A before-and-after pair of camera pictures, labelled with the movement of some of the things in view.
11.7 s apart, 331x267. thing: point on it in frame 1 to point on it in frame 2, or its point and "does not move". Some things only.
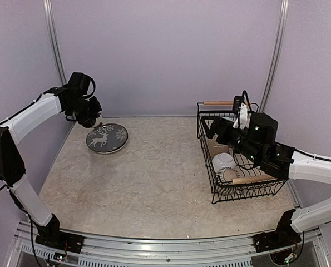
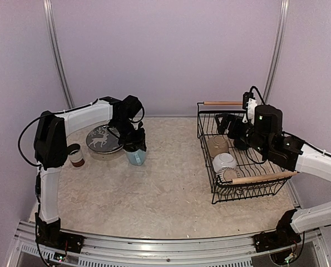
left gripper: [97, 108] to [140, 141]
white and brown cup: [100, 125] to [77, 158]
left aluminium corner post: [50, 32] does not move
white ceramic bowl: [222, 160] does not move
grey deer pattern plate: [109, 139] does not move
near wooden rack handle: [252, 179] does not move
